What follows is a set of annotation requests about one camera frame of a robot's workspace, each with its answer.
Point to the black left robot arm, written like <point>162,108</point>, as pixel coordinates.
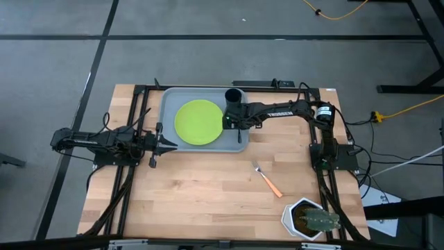
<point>86,139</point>

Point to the green cactus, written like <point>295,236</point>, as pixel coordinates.
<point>320,219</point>

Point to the black flat bar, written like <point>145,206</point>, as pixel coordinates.
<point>263,83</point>

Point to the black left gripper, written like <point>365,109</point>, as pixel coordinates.
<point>155,145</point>

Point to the black aluminium table frame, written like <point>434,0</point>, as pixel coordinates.
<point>144,104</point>

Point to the black table stand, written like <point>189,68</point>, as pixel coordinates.
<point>426,41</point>

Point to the white paper sheet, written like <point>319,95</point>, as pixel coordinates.
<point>379,203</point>

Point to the black beam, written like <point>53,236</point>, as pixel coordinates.
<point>402,208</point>

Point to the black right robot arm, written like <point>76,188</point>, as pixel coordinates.
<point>284,112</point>

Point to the grey plastic tray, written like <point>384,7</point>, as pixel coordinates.
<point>208,148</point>

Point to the black cup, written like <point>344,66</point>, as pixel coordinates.
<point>233,96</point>

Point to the lime green plate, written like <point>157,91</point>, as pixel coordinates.
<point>198,121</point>

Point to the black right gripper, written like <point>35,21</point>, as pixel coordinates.
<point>244,116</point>

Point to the white hexagonal plant pot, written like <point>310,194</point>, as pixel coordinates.
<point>287,218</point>

